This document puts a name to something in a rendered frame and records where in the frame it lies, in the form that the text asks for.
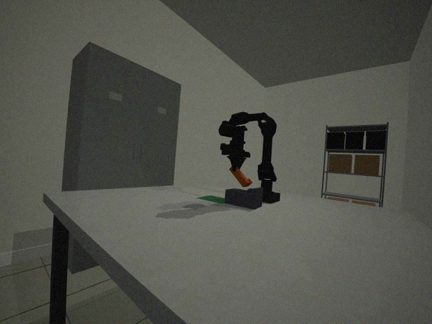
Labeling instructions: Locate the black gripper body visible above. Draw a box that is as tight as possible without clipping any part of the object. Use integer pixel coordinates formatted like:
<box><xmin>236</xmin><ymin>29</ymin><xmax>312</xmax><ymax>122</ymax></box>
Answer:
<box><xmin>221</xmin><ymin>138</ymin><xmax>250</xmax><ymax>157</ymax></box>

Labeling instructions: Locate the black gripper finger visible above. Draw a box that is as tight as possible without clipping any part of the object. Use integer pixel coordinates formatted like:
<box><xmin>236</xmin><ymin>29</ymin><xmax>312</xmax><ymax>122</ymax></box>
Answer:
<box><xmin>227</xmin><ymin>156</ymin><xmax>240</xmax><ymax>172</ymax></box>
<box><xmin>237</xmin><ymin>157</ymin><xmax>246</xmax><ymax>169</ymax></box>

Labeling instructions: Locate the orange l-shaped part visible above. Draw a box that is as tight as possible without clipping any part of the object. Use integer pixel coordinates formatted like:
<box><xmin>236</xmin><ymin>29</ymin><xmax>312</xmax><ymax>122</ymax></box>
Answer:
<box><xmin>229</xmin><ymin>167</ymin><xmax>252</xmax><ymax>187</ymax></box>

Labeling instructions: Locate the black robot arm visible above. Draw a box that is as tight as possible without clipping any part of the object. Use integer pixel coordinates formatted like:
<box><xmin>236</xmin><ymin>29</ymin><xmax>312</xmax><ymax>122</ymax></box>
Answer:
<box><xmin>219</xmin><ymin>112</ymin><xmax>277</xmax><ymax>193</ymax></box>

